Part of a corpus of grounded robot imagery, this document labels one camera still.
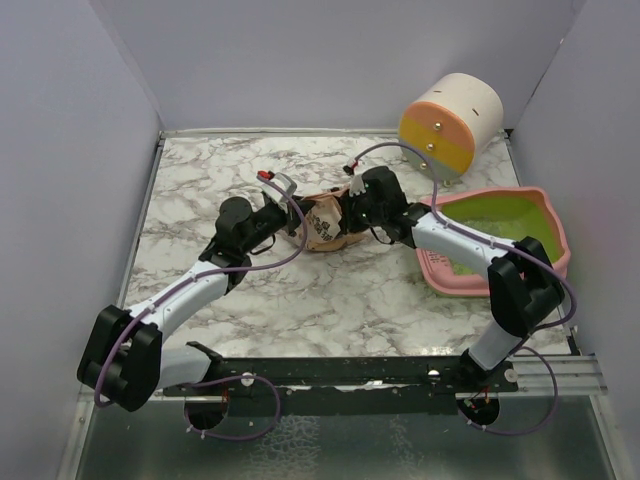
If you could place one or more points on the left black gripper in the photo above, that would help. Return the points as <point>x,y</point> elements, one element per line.
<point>293,219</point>

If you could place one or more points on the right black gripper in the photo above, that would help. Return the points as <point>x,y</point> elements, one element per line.
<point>346,223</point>

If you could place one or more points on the pink cat litter bag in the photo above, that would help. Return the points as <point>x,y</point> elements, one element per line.
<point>323,223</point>

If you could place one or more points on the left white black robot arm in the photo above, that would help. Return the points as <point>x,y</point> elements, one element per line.
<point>124,361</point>

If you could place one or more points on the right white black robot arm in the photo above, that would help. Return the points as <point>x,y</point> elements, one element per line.
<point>523,287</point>

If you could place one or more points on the pink green litter box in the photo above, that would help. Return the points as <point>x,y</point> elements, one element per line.
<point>531,205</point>

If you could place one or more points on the green litter pellets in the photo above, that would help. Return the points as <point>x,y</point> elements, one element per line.
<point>502,227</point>

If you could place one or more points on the round pastel drawer cabinet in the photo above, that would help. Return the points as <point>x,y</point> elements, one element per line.
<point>451,123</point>

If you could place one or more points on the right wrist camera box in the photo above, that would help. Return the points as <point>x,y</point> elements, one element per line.
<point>357,184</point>

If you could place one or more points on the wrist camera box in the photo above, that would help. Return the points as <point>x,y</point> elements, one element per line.
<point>357,184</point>
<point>277,187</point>

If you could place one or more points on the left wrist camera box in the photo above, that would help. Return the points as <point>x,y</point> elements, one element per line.
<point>277,187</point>

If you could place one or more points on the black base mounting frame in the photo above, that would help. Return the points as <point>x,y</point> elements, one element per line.
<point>336,386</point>

